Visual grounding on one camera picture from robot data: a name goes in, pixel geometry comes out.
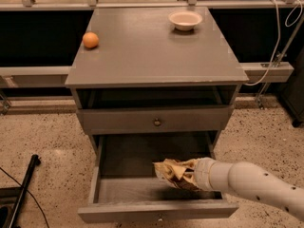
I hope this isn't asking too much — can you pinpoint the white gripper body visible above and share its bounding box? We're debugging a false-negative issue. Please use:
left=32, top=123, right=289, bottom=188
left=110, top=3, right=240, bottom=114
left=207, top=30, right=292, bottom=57
left=193, top=158, right=219, bottom=191

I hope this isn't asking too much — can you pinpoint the metal window railing frame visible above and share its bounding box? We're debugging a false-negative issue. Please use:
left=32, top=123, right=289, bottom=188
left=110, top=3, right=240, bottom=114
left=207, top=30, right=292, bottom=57
left=0, top=0, right=304, bottom=116

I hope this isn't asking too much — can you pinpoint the closed grey top drawer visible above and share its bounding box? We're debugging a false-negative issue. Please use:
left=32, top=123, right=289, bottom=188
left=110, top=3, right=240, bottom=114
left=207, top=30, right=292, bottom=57
left=77, top=105, right=234, bottom=135

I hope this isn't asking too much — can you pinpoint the black floor cable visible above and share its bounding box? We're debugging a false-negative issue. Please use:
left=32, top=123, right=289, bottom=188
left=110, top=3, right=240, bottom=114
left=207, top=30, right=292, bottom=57
left=0, top=166, right=50, bottom=228

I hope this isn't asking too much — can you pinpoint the white bowl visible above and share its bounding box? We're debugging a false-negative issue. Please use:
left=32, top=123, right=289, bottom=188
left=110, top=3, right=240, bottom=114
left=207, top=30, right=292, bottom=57
left=168, top=10, right=202, bottom=31

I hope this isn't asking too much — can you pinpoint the orange fruit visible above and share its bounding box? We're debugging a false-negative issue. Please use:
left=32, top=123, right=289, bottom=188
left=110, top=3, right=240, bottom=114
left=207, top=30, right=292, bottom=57
left=83, top=32, right=99, bottom=48

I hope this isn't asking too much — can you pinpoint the grey wooden drawer cabinet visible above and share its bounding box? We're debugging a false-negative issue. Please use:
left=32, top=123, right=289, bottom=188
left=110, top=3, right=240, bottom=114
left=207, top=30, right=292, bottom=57
left=65, top=6, right=250, bottom=224

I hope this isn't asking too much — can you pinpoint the black stand leg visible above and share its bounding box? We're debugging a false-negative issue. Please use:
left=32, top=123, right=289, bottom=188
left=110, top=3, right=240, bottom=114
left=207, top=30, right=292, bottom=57
left=0, top=155, right=41, bottom=228

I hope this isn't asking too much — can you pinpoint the open grey middle drawer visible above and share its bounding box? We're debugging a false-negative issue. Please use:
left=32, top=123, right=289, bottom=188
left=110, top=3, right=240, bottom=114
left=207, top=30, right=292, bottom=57
left=78, top=133, right=238, bottom=223

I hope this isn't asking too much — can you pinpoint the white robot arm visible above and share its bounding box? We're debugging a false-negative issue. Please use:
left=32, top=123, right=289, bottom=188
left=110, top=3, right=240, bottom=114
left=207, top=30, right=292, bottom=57
left=194, top=158, right=304, bottom=221

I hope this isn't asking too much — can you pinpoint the brown chip bag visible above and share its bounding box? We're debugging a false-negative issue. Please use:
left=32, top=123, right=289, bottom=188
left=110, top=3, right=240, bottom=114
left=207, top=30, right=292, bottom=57
left=154, top=159, right=200, bottom=192

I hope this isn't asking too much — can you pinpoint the white hanging cable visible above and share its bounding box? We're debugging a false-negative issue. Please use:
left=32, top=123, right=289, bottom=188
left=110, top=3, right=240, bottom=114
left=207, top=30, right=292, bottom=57
left=242, top=0, right=304, bottom=87

